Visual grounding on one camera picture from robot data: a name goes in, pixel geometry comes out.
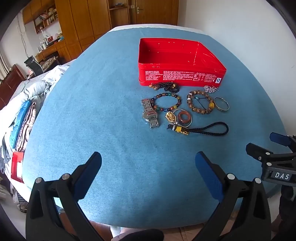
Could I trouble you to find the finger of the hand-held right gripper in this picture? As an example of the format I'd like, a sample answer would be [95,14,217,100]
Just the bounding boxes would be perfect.
[245,143,296,165]
[270,132,296,149]

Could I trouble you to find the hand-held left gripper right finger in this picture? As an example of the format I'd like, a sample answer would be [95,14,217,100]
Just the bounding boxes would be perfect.
[195,151,271,241]

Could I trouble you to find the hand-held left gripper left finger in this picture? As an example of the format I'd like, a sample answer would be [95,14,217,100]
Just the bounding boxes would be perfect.
[25,152,111,241]

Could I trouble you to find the silver bangle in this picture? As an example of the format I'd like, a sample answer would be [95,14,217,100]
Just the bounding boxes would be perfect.
[213,97,230,112]

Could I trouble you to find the clear thin bangle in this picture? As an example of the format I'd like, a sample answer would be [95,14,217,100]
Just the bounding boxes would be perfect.
[172,108,193,128]

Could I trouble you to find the brown wooden bead bracelet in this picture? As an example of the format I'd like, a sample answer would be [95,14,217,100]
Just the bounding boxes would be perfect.
[187,90,215,115]

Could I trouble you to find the gold pendant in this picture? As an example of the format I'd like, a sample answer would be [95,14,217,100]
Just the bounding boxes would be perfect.
[165,111,178,125]

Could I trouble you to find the silver chain bracelet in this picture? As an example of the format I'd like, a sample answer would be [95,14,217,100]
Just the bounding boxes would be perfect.
[203,85,220,94]

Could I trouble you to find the multicoloured bead bracelet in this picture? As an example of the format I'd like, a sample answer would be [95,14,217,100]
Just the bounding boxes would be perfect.
[151,92,182,112]

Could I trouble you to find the silver metal watch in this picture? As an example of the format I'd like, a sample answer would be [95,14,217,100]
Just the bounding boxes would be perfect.
[141,98,160,130]

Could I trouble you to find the dark bead necklace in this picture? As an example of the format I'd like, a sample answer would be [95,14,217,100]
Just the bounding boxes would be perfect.
[149,82,181,93]

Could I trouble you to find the red tin box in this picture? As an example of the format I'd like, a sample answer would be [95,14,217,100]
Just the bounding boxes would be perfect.
[138,38,226,87]

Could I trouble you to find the person's right hand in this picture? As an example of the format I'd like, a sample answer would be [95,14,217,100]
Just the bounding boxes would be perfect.
[279,185,296,232]

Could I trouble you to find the blue table cloth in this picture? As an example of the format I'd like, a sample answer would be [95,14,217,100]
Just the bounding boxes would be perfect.
[22,25,288,229]

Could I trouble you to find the red cardboard box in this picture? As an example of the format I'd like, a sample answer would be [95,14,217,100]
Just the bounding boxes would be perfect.
[11,152,24,184]

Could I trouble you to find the pile of bedding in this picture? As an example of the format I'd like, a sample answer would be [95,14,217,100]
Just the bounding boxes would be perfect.
[0,65,70,168]

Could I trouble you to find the dark wooden headboard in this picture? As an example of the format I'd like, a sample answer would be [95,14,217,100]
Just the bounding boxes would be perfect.
[0,64,26,110]

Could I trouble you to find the black office chair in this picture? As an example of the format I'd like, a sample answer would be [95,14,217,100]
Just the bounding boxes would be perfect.
[24,56,45,76]

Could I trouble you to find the wooden desk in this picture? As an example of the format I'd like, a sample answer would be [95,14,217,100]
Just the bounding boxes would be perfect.
[35,39,70,66]

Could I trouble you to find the wooden door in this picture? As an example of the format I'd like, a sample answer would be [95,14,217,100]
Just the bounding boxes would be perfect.
[129,0,180,26]

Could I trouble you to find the black braided lanyard gold charm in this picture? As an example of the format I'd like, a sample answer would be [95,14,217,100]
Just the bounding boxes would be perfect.
[167,122,229,137]

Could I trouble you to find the brown stone ring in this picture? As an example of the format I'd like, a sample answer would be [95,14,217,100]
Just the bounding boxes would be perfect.
[176,111,191,124]

